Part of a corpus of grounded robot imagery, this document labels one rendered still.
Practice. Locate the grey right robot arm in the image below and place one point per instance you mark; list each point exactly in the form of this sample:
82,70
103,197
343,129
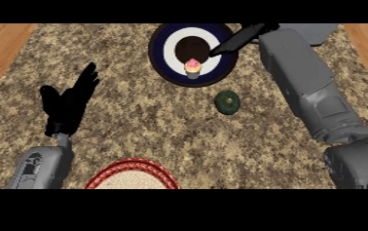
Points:
306,85

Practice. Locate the dark green round vegetable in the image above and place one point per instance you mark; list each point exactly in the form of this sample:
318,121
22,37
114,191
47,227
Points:
226,102

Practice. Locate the pink frosted cupcake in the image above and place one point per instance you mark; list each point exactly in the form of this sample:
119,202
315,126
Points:
192,66

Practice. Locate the round navy white placemat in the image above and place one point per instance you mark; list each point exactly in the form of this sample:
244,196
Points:
162,53

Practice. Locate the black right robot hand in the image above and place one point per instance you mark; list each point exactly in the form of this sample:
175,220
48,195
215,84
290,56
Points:
238,40

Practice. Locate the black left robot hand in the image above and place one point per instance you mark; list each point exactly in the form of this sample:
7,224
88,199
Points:
66,106

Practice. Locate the pale grey flat object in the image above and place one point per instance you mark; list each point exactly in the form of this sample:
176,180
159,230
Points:
322,33

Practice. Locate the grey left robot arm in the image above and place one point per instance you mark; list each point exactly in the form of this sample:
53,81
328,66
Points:
42,168

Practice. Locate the red rimmed beige plate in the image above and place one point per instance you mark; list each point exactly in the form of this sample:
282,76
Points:
131,179

